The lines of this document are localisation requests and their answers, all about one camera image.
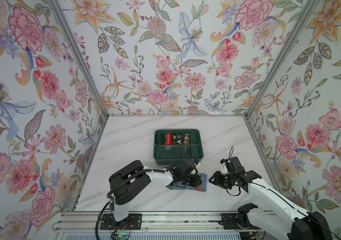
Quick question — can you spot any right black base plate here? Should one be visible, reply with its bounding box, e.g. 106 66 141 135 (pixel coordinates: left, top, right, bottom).
218 203 261 230

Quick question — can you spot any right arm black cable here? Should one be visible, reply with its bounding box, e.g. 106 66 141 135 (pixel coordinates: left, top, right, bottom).
225 146 341 240

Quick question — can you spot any blue green orange sock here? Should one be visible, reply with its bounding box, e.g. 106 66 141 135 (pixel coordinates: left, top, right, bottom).
167 174 207 192

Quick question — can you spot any red rolled sock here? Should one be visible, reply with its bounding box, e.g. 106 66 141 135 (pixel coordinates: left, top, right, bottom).
164 133 173 146

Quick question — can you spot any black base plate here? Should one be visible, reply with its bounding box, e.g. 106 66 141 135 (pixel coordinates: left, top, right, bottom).
100 214 142 231
218 203 261 230

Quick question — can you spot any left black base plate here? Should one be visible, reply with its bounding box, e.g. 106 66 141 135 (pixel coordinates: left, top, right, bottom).
100 214 142 231

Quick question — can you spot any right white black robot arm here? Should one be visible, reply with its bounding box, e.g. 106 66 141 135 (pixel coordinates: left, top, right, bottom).
209 157 337 240

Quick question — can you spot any black white patterned rolled sock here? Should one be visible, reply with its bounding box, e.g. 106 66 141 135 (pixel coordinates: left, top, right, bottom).
172 133 182 145

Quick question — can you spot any green plastic divider tray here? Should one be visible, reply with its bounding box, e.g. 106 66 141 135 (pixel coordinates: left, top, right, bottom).
153 129 204 166

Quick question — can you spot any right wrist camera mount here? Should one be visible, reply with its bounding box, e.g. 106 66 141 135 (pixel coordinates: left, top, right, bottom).
220 164 229 175

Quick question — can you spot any brown patterned rolled sock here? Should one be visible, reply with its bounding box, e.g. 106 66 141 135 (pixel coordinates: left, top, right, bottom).
181 134 191 145

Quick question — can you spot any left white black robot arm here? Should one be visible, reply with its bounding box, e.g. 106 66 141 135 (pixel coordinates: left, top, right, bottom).
107 159 207 223

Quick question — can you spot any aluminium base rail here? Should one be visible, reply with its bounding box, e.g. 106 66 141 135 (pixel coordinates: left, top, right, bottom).
51 211 309 233

